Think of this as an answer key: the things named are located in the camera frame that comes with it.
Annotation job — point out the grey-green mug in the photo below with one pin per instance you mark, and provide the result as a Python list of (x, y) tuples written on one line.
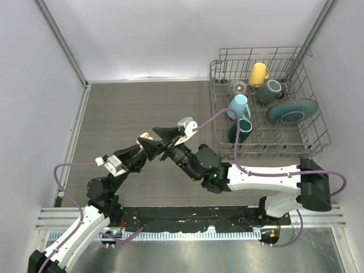
[(269, 92)]

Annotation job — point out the white slotted cable duct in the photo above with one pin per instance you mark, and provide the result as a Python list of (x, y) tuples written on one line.
[(209, 235)]

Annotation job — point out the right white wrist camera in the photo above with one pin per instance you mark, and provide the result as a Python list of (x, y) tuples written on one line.
[(186, 126)]

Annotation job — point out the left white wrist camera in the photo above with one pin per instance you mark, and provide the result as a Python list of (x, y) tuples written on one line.
[(111, 163)]

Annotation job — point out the light blue mug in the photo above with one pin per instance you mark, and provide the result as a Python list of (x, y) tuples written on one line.
[(240, 105)]

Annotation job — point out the grey wire dish rack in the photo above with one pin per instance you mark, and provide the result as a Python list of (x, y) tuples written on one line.
[(300, 140)]

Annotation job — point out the teal ceramic plate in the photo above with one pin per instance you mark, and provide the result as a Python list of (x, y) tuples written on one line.
[(292, 111)]

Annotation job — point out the yellow mug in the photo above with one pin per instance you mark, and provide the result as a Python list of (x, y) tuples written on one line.
[(259, 74)]

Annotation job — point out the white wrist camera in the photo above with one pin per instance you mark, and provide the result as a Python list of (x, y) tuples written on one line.
[(186, 126), (111, 163)]

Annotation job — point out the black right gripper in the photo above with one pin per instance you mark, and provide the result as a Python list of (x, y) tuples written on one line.
[(154, 148)]

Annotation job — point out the beige earbud charging case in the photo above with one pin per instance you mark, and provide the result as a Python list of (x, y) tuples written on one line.
[(144, 141)]

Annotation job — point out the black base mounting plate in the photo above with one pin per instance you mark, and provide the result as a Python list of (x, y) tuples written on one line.
[(192, 219)]

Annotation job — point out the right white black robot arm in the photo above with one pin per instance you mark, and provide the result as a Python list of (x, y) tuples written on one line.
[(297, 186)]

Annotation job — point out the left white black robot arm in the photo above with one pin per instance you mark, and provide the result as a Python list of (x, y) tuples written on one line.
[(102, 209)]

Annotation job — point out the clear drinking glass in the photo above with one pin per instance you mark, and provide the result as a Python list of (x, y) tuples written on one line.
[(237, 87)]

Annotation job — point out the dark teal mug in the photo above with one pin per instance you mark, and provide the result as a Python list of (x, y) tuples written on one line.
[(243, 128)]

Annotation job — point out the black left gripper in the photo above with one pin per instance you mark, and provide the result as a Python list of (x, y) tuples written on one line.
[(131, 158)]

